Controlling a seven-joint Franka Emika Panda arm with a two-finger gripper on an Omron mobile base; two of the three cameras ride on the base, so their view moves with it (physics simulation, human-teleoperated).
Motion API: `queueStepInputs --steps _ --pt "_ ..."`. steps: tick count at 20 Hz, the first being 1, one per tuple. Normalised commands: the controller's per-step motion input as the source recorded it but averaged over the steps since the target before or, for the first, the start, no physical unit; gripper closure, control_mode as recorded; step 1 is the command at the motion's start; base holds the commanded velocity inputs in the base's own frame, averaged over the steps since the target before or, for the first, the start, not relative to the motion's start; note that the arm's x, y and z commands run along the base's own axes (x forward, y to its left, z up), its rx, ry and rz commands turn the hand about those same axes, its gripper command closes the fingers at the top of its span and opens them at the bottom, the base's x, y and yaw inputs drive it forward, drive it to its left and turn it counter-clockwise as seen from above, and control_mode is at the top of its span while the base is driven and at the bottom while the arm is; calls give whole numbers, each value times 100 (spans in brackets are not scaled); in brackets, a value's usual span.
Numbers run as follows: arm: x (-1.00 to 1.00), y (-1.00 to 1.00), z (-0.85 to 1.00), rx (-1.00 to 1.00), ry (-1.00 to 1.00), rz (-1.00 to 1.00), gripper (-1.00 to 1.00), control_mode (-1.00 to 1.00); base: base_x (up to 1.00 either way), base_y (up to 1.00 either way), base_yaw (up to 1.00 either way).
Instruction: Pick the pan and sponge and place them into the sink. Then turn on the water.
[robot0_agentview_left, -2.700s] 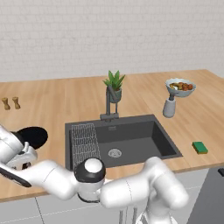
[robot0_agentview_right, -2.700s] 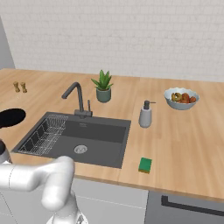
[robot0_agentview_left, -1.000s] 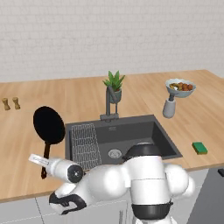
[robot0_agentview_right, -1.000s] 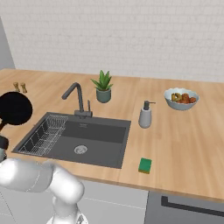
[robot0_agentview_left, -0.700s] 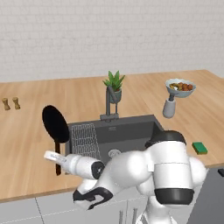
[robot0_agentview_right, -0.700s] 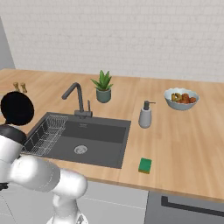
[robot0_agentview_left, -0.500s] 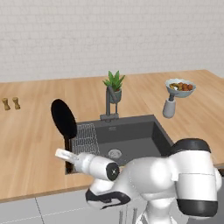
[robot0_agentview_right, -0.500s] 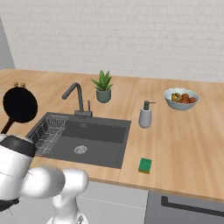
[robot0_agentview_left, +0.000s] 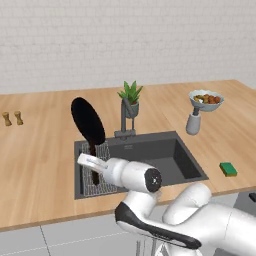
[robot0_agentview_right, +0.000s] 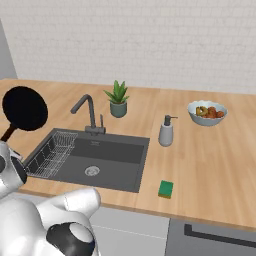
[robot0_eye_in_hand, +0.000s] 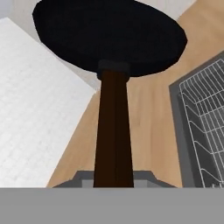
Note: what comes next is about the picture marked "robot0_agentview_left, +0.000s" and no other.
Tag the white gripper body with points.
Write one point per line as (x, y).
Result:
(91, 162)

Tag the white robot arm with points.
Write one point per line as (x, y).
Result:
(206, 220)

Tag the black frying pan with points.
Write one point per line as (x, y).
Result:
(86, 120)

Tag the dark grey sink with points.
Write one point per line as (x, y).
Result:
(160, 150)

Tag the green sponge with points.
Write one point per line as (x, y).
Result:
(228, 169)

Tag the grey tap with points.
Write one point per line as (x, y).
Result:
(123, 123)

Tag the grey cupboard front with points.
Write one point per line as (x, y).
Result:
(20, 241)
(83, 236)

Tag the green plant in grey pot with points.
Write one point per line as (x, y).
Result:
(132, 94)

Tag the wooden shaker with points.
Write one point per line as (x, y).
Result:
(7, 120)
(18, 118)

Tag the grey soap dispenser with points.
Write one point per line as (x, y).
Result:
(193, 125)

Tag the white bowl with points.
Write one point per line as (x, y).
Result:
(207, 106)

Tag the brown food pieces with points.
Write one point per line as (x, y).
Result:
(208, 99)

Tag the black appliance corner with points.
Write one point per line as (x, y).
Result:
(253, 196)

